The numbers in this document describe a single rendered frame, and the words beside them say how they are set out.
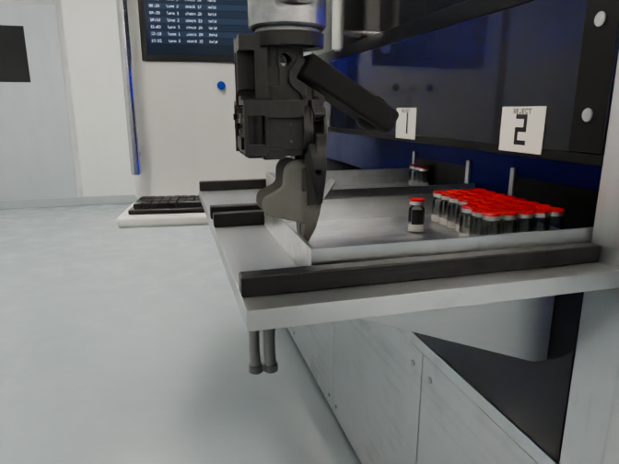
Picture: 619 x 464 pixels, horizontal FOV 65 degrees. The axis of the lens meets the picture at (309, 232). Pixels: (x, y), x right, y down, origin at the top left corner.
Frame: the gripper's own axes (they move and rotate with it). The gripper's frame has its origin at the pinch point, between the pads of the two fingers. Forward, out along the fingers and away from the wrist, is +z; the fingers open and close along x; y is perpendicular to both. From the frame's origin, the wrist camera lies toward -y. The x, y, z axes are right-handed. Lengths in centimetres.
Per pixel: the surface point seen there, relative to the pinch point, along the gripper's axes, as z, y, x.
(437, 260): 1.8, -11.0, 8.0
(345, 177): 2, -23, -54
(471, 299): 5.1, -13.2, 11.0
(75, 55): -69, 106, -544
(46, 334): 91, 78, -192
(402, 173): 2, -37, -54
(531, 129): -10.2, -31.3, -5.1
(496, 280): 3.8, -16.7, 10.0
